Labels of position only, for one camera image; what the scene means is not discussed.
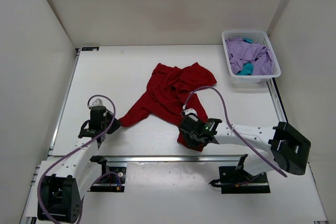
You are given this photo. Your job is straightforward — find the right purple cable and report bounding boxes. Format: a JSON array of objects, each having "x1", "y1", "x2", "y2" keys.
[{"x1": 181, "y1": 86, "x2": 288, "y2": 177}]

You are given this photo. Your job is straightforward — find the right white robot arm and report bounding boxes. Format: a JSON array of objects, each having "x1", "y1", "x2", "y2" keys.
[{"x1": 179, "y1": 113, "x2": 311, "y2": 182}]

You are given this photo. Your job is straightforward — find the black label sticker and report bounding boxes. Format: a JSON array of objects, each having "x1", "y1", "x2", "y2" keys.
[{"x1": 81, "y1": 47, "x2": 99, "y2": 51}]

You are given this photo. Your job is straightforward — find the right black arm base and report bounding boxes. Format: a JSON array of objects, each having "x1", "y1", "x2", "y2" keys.
[{"x1": 208, "y1": 154, "x2": 270, "y2": 194}]

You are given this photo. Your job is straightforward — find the purple t shirt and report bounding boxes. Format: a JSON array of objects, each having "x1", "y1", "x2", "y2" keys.
[{"x1": 225, "y1": 37, "x2": 275, "y2": 76}]

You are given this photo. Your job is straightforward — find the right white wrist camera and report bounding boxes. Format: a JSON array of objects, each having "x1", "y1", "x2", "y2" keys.
[{"x1": 182, "y1": 108, "x2": 197, "y2": 118}]

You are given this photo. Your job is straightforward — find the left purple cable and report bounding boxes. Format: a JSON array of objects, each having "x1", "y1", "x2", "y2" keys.
[{"x1": 36, "y1": 94, "x2": 117, "y2": 221}]

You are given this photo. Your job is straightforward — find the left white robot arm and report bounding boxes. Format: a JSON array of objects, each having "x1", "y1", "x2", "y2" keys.
[{"x1": 37, "y1": 105, "x2": 121, "y2": 223}]

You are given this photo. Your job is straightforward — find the teal t shirt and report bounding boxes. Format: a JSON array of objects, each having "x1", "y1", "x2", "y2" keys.
[{"x1": 236, "y1": 62, "x2": 254, "y2": 76}]

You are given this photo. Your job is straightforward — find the red t shirt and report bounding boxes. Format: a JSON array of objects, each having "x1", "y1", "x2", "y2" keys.
[{"x1": 118, "y1": 62, "x2": 218, "y2": 153}]

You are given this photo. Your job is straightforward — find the purple cable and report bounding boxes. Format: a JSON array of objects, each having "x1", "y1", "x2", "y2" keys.
[
  {"x1": 36, "y1": 94, "x2": 117, "y2": 221},
  {"x1": 181, "y1": 86, "x2": 288, "y2": 177}
]

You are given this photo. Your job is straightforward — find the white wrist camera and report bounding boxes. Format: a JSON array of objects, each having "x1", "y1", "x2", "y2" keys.
[
  {"x1": 88, "y1": 98, "x2": 103, "y2": 109},
  {"x1": 182, "y1": 108, "x2": 197, "y2": 118}
]

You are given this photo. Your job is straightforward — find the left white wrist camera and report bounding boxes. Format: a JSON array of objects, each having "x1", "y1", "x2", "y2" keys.
[{"x1": 88, "y1": 98, "x2": 103, "y2": 109}]

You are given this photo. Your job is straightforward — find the white plastic basket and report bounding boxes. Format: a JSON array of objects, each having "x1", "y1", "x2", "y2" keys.
[{"x1": 222, "y1": 30, "x2": 281, "y2": 83}]

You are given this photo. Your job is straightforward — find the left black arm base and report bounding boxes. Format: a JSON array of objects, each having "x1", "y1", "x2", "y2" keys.
[{"x1": 89, "y1": 156, "x2": 127, "y2": 193}]

